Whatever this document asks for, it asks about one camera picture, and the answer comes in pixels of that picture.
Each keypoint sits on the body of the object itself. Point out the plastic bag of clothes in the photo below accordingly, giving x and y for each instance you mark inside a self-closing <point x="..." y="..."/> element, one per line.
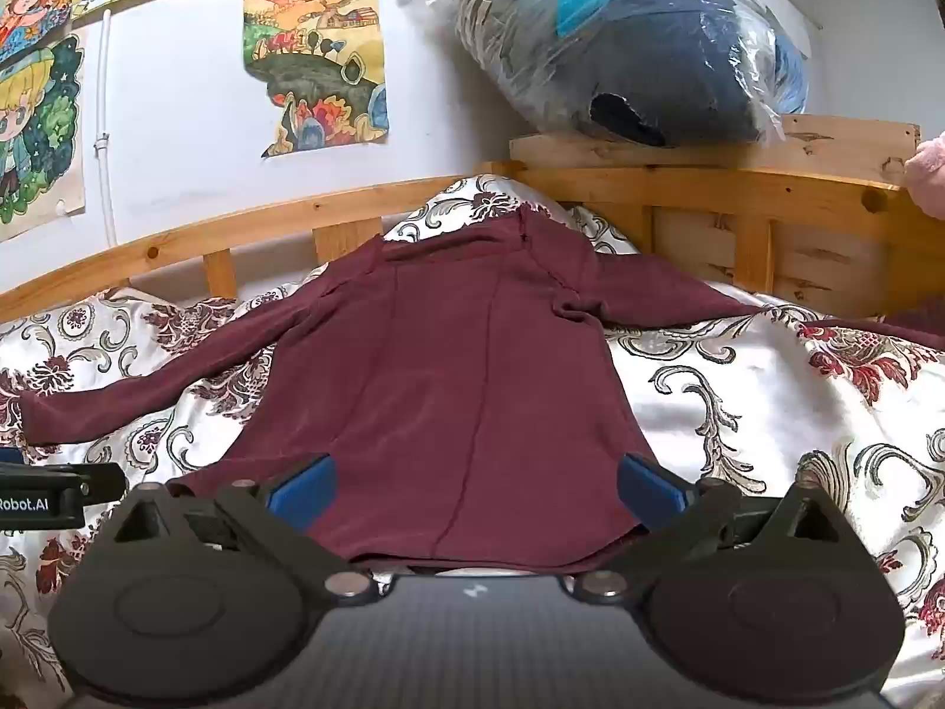
<point x="650" y="59"/>

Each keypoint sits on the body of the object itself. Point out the maroon long-sleeve shirt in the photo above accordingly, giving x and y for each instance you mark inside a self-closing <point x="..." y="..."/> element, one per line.
<point x="472" y="384"/>

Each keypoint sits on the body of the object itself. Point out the pink cloth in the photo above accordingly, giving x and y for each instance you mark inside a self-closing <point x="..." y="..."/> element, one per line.
<point x="929" y="177"/>

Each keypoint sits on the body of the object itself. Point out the floral white blanket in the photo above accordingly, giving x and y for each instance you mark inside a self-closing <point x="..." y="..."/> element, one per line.
<point x="775" y="413"/>

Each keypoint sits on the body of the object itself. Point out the landscape wall poster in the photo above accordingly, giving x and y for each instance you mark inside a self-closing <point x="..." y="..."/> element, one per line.
<point x="317" y="66"/>

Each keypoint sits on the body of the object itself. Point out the white wall pipe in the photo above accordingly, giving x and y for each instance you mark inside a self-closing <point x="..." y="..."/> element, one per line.
<point x="107" y="162"/>

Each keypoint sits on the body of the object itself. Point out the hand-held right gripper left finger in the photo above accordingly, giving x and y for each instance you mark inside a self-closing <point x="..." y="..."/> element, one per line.
<point x="301" y="491"/>

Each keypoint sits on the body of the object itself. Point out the red hat cartoon poster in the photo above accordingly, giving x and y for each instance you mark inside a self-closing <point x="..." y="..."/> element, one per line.
<point x="37" y="0"/>

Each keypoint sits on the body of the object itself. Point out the wooden board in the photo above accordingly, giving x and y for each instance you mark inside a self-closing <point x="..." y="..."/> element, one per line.
<point x="827" y="148"/>

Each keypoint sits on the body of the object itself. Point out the wooden bed frame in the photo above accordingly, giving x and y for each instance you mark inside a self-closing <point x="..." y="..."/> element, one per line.
<point x="709" y="199"/>

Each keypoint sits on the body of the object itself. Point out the green cartoon child poster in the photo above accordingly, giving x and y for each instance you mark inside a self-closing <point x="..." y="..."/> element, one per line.
<point x="37" y="133"/>

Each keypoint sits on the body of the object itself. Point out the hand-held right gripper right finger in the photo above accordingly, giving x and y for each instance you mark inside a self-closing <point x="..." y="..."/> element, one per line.
<point x="650" y="491"/>

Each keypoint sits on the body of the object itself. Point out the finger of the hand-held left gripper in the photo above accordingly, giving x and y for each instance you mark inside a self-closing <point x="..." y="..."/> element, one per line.
<point x="96" y="480"/>

